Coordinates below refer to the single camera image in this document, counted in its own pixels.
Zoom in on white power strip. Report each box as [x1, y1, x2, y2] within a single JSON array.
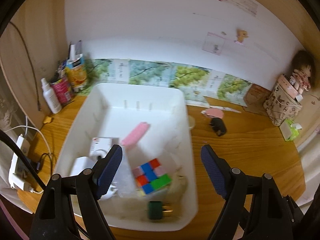
[[8, 134, 31, 192]]

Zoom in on green tissue pack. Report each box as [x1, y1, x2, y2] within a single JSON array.
[[279, 119, 302, 141]]

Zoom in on white spray bottle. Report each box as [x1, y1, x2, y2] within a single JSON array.
[[41, 78, 62, 114]]

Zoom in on patterned canvas bag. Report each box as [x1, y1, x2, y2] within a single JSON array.
[[263, 74, 302, 126]]

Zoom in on pink oval case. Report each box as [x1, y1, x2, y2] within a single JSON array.
[[201, 108, 224, 119]]

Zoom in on labelled clear plastic box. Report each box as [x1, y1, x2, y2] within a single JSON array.
[[112, 150, 137, 198]]

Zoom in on black hanging cable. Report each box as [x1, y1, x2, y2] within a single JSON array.
[[9, 21, 42, 112]]

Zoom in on red can pen holder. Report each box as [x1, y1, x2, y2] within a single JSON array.
[[49, 76, 74, 106]]

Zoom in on wooden shelf unit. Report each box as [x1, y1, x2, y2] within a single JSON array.
[[0, 0, 320, 145]]

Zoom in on pink hair rollers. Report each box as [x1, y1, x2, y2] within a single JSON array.
[[120, 122, 150, 148]]

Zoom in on round cream compact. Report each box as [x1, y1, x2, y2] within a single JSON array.
[[188, 115, 195, 130]]

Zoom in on white compact digital camera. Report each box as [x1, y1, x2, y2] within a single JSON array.
[[89, 137, 119, 160]]

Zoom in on brown cardboard drawing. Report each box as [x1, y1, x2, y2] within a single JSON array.
[[244, 84, 271, 116]]

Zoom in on black plug adapter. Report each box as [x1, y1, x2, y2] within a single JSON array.
[[210, 117, 227, 137]]

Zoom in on multicolour puzzle cube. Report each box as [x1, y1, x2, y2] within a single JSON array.
[[132, 158, 172, 196]]

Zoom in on white square charger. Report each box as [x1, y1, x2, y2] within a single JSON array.
[[165, 169, 188, 203]]

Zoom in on orange juice carton holder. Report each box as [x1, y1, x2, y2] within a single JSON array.
[[65, 54, 87, 92]]

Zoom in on grape picture strip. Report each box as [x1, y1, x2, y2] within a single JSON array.
[[79, 59, 252, 107]]

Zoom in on white plastic organizer tray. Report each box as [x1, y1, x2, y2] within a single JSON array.
[[55, 83, 198, 231]]

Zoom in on brown haired doll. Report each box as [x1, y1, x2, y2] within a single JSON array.
[[289, 50, 316, 95]]

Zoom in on green and gold perfume bottle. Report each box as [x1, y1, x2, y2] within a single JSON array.
[[148, 201, 173, 220]]

